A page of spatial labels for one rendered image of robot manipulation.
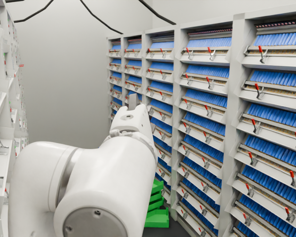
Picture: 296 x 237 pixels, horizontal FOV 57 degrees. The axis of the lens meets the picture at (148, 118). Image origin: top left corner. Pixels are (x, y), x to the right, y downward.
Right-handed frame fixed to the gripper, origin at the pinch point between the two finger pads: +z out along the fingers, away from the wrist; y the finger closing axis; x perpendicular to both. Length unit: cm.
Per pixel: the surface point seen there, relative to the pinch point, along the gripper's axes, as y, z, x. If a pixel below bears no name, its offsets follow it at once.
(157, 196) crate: 130, 169, -38
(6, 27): -35, 111, -96
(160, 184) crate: 122, 178, -35
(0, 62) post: -16, 50, -63
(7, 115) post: 5, 48, -66
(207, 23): -15, 143, 25
